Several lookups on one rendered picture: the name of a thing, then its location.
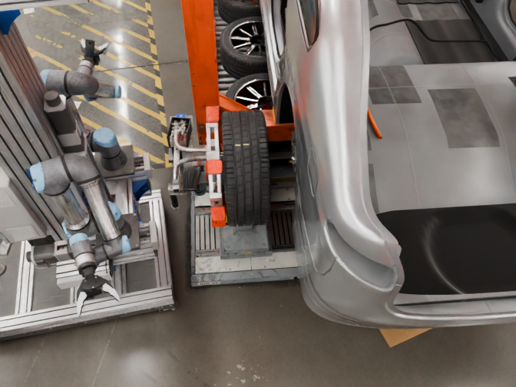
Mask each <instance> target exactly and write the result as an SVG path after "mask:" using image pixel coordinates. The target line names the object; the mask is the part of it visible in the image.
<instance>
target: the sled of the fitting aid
mask: <svg viewBox="0 0 516 387"><path fill-rule="evenodd" d="M266 231H267V238H268V245H269V250H268V251H259V252H247V253H224V244H223V227H219V237H220V259H221V260H228V259H239V258H251V257H263V256H272V255H273V248H272V241H271V234H270V222H268V224H266Z"/></svg>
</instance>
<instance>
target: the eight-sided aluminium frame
mask: <svg viewBox="0 0 516 387"><path fill-rule="evenodd" d="M206 131H207V160H220V142H219V124H218V123H206ZM212 133H215V150H211V146H210V139H212ZM209 186H210V189H209V195H210V205H211V206H212V207H222V206H223V196H222V180H220V174H217V182H216V183H213V176H212V174H211V175H209ZM215 186H217V190H215ZM216 201H218V202H219V203H216Z"/></svg>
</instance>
